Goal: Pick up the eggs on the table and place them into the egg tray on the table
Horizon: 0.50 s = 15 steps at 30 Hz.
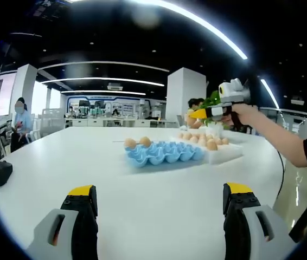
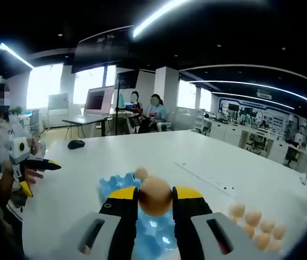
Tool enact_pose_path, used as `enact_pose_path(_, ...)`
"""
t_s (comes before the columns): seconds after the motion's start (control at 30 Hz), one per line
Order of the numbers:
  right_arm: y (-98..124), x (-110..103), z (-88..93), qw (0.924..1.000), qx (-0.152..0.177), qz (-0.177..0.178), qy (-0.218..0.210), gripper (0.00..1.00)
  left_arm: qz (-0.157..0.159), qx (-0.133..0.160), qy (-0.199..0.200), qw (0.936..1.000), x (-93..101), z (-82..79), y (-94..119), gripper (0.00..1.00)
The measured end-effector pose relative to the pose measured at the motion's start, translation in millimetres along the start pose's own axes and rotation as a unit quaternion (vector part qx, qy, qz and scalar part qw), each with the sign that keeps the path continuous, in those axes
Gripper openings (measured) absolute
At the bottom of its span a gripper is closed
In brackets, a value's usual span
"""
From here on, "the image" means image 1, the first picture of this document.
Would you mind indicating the white foam egg holder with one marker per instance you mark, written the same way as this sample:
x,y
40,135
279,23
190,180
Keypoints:
x,y
226,155

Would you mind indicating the white table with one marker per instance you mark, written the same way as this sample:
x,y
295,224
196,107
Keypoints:
x,y
142,211

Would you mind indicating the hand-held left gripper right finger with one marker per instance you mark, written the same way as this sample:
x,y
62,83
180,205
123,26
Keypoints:
x,y
239,222

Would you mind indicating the group of brown eggs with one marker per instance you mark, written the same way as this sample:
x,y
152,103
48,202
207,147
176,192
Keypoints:
x,y
210,145

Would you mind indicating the ceiling air conditioner unit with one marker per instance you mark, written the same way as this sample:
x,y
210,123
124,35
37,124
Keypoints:
x,y
115,86

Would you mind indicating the black pouch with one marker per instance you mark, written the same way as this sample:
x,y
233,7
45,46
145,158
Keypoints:
x,y
2,173

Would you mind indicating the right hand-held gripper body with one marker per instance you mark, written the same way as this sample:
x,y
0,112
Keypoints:
x,y
235,92

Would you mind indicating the blue egg tray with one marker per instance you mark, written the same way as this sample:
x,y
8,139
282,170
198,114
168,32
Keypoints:
x,y
169,154

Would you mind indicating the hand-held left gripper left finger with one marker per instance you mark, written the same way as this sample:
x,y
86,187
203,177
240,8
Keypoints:
x,y
80,222

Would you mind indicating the single brown egg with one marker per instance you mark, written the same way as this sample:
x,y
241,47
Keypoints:
x,y
144,141
130,143

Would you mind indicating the green potted plant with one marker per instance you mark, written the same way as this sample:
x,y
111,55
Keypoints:
x,y
213,98

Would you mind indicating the person's right hand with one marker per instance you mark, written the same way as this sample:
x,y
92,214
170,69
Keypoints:
x,y
247,116

